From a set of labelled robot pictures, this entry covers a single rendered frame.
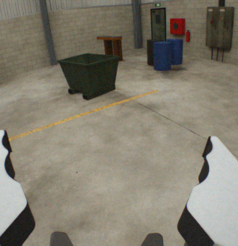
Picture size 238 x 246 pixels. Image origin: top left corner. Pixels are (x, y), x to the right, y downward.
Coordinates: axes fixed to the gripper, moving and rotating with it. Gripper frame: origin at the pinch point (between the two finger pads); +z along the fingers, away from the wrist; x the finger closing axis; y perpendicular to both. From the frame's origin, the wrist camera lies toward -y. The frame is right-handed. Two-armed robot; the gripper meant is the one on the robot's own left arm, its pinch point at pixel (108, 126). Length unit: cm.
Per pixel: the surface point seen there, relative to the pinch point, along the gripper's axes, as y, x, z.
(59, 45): 109, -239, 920
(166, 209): 151, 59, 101
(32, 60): 165, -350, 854
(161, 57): 94, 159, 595
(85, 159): 163, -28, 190
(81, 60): 99, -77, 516
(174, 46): 60, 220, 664
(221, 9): -91, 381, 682
